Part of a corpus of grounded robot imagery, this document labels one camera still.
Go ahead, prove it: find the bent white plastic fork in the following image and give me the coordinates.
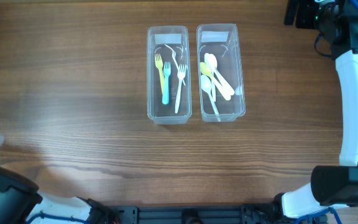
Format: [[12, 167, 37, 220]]
[[164, 44, 186, 86]]

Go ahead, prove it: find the white thick-handled spoon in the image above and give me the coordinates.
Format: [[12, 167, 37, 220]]
[[208, 54, 234, 95]]

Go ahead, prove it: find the yellow plastic fork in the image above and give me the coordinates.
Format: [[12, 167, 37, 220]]
[[155, 54, 165, 93]]

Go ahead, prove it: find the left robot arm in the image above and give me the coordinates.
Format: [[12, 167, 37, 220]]
[[0, 167, 120, 224]]

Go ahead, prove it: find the yellow plastic spoon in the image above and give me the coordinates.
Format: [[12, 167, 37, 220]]
[[200, 62, 231, 101]]

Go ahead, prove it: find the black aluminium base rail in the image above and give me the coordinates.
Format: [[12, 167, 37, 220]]
[[107, 203, 328, 224]]

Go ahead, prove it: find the right clear plastic container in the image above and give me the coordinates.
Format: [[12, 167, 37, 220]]
[[196, 24, 246, 123]]

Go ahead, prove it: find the left blue cable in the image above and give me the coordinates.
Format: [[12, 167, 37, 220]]
[[26, 211, 90, 224]]

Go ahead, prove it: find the clear plastic container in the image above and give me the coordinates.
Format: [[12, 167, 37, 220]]
[[147, 26, 192, 124], [196, 24, 246, 123]]

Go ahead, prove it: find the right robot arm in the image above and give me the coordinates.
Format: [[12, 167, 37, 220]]
[[272, 0, 358, 223]]

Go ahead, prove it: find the white fork top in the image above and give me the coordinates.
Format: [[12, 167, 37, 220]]
[[175, 64, 187, 113]]

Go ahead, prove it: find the white thin spoon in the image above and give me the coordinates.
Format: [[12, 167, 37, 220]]
[[200, 75, 221, 122]]

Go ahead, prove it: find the left clear plastic container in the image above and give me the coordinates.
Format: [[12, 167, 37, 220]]
[[147, 26, 192, 124]]

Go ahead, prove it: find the light blue plastic fork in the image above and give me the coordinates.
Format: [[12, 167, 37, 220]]
[[162, 62, 171, 105]]

